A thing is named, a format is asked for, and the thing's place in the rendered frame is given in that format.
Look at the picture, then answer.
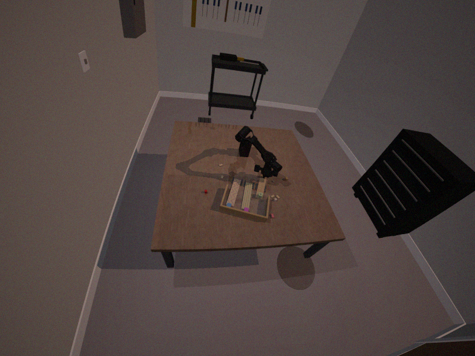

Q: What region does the wooden tray with three strips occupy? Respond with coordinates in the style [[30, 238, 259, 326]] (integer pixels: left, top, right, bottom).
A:
[[219, 184, 270, 222]]

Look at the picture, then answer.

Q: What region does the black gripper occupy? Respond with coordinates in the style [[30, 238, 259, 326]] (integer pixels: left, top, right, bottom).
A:
[[254, 164, 278, 177]]

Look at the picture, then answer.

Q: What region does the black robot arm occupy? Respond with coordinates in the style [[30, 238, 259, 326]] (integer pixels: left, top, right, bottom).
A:
[[235, 126, 282, 178]]

